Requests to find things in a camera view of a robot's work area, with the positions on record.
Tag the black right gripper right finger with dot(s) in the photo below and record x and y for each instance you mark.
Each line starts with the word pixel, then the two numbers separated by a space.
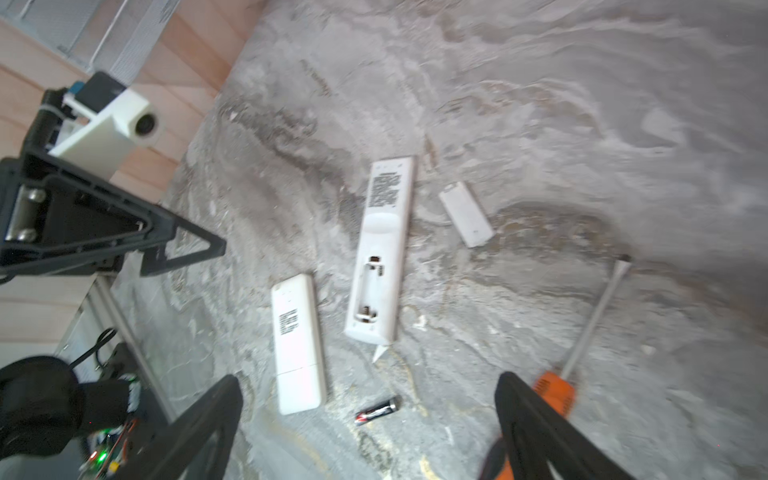
pixel 540 442

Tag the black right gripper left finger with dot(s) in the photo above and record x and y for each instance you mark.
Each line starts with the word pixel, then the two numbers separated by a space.
pixel 198 444

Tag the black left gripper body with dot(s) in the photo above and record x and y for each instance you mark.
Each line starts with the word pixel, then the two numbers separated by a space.
pixel 60 213

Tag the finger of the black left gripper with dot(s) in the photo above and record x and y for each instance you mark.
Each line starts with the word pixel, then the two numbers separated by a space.
pixel 58 219

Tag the orange handled screwdriver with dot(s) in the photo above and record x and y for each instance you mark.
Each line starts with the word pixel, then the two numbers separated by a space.
pixel 555 388

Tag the black red AAA battery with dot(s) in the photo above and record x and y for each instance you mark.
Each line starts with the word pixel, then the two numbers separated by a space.
pixel 379 410

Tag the long white remote control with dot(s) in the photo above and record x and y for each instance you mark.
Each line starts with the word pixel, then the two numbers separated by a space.
pixel 378 270

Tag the white battery compartment cover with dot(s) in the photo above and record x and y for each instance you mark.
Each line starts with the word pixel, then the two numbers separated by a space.
pixel 466 215

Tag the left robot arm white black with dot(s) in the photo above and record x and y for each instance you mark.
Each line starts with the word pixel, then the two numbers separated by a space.
pixel 44 405

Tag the short white remote control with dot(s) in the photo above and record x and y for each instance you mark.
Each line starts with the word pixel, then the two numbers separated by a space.
pixel 300 375

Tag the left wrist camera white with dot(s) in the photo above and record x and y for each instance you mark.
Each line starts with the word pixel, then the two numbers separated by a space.
pixel 101 122

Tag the white wire mesh shelf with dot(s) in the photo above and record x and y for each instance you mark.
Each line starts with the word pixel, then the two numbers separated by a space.
pixel 114 36

